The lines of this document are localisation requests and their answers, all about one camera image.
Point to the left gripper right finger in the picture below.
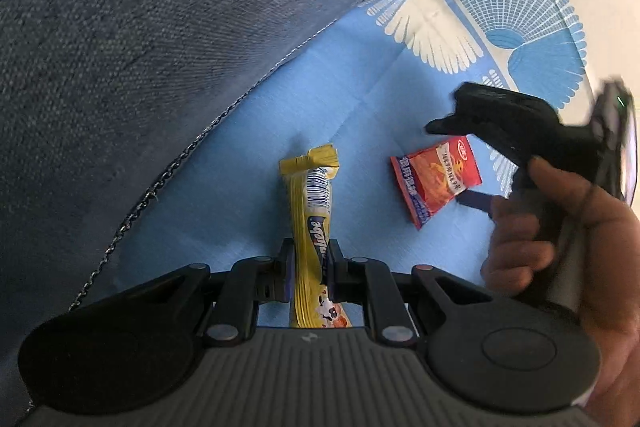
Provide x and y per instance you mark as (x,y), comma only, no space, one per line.
(370,284)

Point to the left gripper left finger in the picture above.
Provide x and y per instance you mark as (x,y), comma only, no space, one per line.
(236,295)

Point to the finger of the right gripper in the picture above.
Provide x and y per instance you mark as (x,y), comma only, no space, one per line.
(476,200)

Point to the red peanut snack packet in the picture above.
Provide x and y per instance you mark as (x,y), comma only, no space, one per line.
(430,178)

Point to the yellow chocolate bar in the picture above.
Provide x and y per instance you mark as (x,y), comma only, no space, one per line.
(308,179)

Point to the right hand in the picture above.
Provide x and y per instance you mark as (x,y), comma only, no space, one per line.
(601,271)

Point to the blue fan-patterned cloth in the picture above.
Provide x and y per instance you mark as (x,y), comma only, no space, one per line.
(368,85)

